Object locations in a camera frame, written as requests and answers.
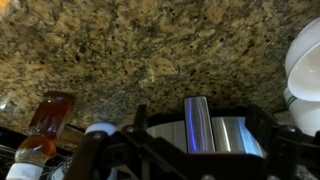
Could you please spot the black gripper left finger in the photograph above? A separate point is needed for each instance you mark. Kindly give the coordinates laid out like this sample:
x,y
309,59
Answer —
x,y
100,153

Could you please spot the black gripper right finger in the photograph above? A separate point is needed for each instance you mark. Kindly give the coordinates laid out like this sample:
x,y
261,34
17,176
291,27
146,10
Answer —
x,y
293,153

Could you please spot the amber glass bottle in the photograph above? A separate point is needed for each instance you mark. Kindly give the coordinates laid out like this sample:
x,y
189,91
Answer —
x,y
50,116

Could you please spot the white cup with green stripes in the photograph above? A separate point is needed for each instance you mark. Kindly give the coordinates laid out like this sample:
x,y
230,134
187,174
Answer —
x,y
306,115

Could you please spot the large plain white mug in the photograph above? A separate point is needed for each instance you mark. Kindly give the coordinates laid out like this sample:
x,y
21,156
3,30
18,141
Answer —
x,y
306,63

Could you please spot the white bottle cap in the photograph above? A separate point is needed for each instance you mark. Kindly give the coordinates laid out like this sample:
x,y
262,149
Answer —
x,y
101,127

